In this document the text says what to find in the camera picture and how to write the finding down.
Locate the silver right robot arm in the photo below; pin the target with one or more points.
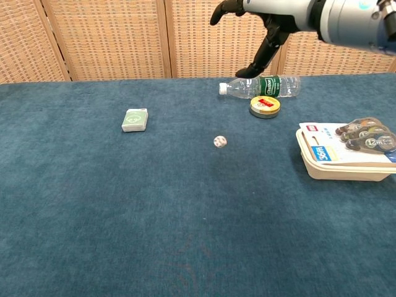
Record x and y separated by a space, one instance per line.
355 21

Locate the beige plastic tray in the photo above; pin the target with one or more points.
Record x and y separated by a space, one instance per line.
340 171

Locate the clear plastic water bottle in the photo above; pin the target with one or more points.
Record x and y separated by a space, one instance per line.
263 87

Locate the correction tape blister pack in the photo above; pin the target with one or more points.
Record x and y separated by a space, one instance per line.
340 145

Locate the green and white card box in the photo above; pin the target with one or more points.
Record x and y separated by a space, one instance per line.
135 120

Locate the round yellow red tin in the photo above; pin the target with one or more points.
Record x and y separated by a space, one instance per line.
265 106

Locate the white die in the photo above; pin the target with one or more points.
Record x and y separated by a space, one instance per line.
220 141

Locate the woven bamboo folding screen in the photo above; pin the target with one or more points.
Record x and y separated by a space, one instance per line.
123 38

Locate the black and silver right hand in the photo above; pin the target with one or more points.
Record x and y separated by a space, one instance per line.
269 18

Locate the blue carpet table cover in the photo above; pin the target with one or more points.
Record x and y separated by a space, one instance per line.
154 201

